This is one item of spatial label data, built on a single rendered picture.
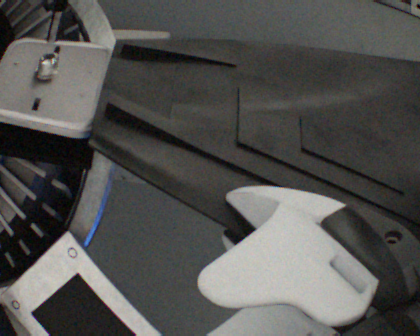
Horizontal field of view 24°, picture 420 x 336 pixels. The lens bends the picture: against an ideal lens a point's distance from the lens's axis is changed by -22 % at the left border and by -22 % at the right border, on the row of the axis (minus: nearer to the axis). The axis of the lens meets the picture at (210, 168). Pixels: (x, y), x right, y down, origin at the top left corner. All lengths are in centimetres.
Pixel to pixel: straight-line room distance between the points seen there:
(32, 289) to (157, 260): 89
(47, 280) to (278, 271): 21
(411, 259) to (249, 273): 6
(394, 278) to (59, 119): 17
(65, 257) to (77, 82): 12
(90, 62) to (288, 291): 17
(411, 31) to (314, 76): 76
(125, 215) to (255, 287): 104
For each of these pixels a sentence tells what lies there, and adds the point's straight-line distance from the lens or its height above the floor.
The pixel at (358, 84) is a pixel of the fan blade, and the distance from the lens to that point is 52.
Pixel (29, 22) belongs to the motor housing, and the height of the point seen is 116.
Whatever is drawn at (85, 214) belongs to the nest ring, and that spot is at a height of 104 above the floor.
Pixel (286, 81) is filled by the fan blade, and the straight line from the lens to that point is 49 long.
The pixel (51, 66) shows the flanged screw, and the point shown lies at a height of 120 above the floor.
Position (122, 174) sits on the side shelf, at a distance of 102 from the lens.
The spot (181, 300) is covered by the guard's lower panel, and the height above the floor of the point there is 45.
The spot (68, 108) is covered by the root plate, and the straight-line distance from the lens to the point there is 45.
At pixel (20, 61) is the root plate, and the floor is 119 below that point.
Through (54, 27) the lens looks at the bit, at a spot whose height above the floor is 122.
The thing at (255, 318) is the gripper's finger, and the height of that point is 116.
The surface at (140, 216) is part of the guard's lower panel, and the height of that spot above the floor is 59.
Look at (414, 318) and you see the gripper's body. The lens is 34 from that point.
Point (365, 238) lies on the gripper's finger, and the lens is 36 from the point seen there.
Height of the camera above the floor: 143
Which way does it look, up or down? 35 degrees down
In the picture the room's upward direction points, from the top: 10 degrees clockwise
